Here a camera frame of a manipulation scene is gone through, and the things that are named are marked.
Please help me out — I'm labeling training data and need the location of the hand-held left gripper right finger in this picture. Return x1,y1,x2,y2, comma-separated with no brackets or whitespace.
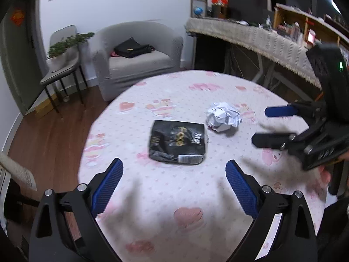
225,160,318,262

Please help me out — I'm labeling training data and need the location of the red door decoration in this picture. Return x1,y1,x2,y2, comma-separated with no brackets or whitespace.
10,9,24,26

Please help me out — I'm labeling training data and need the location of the person's right hand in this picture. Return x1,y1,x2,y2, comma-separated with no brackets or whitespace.
318,165,333,195

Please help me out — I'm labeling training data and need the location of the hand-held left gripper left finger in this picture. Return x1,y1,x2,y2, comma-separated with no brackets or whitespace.
29,158,124,262

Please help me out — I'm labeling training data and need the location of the white desk leg frame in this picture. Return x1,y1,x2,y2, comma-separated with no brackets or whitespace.
252,57,322,90

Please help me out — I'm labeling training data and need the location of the green potted plant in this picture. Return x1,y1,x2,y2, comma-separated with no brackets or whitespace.
46,32,96,60

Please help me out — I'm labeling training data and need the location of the wooden desk shelf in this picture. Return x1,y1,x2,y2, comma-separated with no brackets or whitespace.
273,3,349,50

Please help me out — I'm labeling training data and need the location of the desk with beige lace cloth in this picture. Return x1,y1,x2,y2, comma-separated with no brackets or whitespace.
185,17,323,89

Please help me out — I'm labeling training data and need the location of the grey chair with black legs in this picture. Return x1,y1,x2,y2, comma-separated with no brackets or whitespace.
40,25,88,114

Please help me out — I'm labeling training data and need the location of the cardboard box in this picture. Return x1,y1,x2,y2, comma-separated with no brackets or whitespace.
34,93,59,119

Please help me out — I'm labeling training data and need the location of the light grey armchair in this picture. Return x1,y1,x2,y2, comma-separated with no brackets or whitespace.
91,20,184,102

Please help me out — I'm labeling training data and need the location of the framed picture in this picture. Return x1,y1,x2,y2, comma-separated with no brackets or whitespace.
190,0,208,18

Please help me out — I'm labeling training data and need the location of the grey door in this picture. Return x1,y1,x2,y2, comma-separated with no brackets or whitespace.
0,0,45,115

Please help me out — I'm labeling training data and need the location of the pink printed tablecloth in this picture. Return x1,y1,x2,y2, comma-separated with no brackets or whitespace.
78,70,332,262

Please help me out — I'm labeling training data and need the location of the red flower arrangement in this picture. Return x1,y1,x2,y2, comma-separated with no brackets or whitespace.
211,0,229,19

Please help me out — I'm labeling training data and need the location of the black plastic packet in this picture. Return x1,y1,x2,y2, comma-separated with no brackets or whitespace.
148,119,209,165

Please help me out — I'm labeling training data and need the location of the black monitor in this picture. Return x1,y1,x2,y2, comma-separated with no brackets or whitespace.
228,0,269,22

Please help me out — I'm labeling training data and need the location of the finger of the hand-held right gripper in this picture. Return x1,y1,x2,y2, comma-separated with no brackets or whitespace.
251,131,311,155
264,101,328,121

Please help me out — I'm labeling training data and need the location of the white paper ball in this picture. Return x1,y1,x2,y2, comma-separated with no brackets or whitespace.
206,102,243,134

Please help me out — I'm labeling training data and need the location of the black handbag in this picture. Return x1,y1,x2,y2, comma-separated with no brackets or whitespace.
113,37,156,59

